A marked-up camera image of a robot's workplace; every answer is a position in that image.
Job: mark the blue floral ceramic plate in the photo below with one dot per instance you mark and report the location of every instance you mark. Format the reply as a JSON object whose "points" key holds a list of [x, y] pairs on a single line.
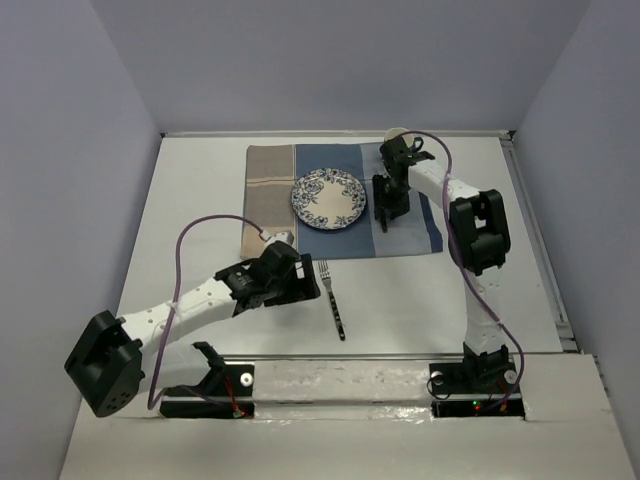
{"points": [[328, 199]]}

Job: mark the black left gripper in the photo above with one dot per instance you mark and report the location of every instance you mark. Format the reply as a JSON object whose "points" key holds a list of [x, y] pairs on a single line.
{"points": [[303, 288]]}

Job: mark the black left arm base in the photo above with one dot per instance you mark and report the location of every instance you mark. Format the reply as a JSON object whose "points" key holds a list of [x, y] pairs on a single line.
{"points": [[224, 395]]}

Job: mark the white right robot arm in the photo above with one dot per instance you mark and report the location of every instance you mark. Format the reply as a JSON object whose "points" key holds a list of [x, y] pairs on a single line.
{"points": [[478, 242]]}

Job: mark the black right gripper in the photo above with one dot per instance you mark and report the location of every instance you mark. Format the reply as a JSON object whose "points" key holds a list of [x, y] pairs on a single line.
{"points": [[400, 207]]}

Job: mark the blue beige checked cloth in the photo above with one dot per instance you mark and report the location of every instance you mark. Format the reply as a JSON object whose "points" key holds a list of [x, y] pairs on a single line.
{"points": [[270, 174]]}

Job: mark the teal mug white inside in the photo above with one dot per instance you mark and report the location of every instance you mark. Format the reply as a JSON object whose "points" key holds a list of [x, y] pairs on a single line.
{"points": [[411, 141]]}

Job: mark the steel fork patterned handle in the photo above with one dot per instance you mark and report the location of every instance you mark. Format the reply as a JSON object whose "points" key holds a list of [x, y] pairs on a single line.
{"points": [[326, 279]]}

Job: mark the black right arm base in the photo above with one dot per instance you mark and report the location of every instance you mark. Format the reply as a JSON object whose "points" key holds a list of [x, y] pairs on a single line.
{"points": [[455, 395]]}

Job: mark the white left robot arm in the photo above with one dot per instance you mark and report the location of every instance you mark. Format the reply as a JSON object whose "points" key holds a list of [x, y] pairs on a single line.
{"points": [[117, 358]]}

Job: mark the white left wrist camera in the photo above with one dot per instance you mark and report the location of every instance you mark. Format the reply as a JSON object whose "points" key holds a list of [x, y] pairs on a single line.
{"points": [[285, 236]]}

